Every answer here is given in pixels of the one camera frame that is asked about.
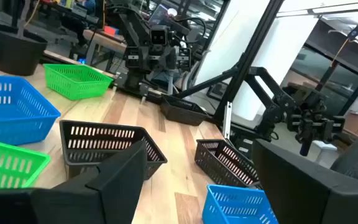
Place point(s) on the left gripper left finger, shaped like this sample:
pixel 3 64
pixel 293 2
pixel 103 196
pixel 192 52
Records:
pixel 73 205

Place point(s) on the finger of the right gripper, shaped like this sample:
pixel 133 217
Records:
pixel 184 59
pixel 133 57

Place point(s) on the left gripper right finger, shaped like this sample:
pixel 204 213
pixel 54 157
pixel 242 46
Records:
pixel 306 193

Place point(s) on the green plastic basket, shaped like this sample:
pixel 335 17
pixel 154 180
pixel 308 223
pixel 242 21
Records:
pixel 76 82
pixel 5 168

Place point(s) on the black plastic basket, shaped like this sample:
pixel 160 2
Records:
pixel 182 113
pixel 222 161
pixel 104 137

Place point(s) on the black spare robot arm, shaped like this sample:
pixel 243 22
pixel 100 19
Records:
pixel 278 99

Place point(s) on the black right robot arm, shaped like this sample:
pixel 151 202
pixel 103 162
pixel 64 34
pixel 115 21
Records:
pixel 132 31

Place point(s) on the wooden desk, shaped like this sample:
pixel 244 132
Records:
pixel 104 42

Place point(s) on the red box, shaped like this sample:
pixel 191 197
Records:
pixel 111 30

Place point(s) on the blue plastic basket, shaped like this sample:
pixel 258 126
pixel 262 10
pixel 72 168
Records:
pixel 14 118
pixel 235 205

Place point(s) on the black plant pot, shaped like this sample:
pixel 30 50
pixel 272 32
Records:
pixel 15 53

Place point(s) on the hanging blue black device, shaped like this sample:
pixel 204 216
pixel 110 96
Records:
pixel 355 32

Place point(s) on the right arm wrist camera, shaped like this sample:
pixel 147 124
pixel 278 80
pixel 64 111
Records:
pixel 159 35

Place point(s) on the black aluminium frame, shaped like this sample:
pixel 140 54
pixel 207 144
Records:
pixel 247 62

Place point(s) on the silver metal bracket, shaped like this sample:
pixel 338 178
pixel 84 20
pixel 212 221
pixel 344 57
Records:
pixel 227 121

